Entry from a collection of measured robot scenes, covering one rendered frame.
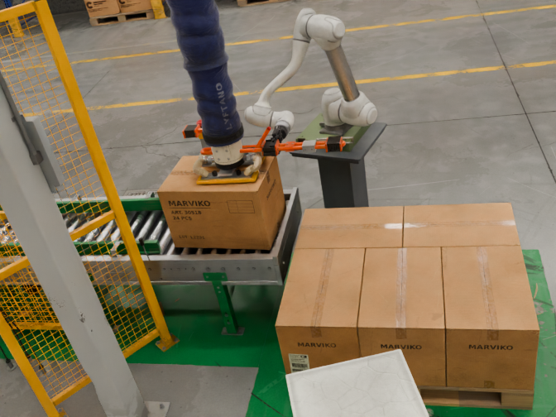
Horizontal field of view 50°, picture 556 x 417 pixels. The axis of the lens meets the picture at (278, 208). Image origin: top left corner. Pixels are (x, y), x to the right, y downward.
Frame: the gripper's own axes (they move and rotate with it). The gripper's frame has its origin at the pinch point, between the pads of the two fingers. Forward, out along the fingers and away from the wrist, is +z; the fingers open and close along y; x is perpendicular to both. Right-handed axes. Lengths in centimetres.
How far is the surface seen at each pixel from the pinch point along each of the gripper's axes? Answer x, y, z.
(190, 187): 47, 14, 15
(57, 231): 70, -19, 102
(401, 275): -67, 54, 43
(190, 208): 49, 25, 19
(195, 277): 50, 63, 34
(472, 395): -100, 107, 73
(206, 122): 31.0, -22.3, 10.0
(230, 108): 17.7, -27.5, 6.0
